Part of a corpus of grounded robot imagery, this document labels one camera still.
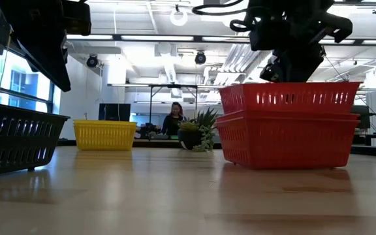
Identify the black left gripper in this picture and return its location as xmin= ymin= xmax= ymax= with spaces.
xmin=0 ymin=0 xmax=72 ymax=93

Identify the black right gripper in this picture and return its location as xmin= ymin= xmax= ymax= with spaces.
xmin=251 ymin=0 xmax=334 ymax=83

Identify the black computer monitor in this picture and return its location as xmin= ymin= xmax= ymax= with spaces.
xmin=352 ymin=104 xmax=371 ymax=130
xmin=98 ymin=103 xmax=132 ymax=122

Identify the black plastic slotted basket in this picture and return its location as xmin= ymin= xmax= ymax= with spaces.
xmin=0 ymin=100 xmax=71 ymax=180

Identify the yellow plastic slotted basket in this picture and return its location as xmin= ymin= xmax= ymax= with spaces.
xmin=73 ymin=119 xmax=138 ymax=151

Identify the potted succulent plant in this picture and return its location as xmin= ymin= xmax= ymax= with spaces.
xmin=177 ymin=107 xmax=221 ymax=153

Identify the person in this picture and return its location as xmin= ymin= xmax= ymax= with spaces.
xmin=161 ymin=101 xmax=187 ymax=136

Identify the metal window frame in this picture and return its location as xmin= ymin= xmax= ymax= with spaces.
xmin=0 ymin=48 xmax=57 ymax=114

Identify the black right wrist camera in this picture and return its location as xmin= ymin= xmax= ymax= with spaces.
xmin=248 ymin=19 xmax=277 ymax=52

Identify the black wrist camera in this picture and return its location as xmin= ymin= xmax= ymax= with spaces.
xmin=61 ymin=0 xmax=93 ymax=37
xmin=248 ymin=19 xmax=277 ymax=52

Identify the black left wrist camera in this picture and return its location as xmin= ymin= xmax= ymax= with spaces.
xmin=61 ymin=0 xmax=93 ymax=37

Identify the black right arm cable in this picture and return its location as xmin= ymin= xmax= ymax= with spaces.
xmin=191 ymin=0 xmax=253 ymax=33

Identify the white ring lamp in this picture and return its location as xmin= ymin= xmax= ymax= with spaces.
xmin=169 ymin=8 xmax=189 ymax=27

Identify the black aluminium table frame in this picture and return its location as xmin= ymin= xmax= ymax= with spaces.
xmin=56 ymin=138 xmax=376 ymax=157

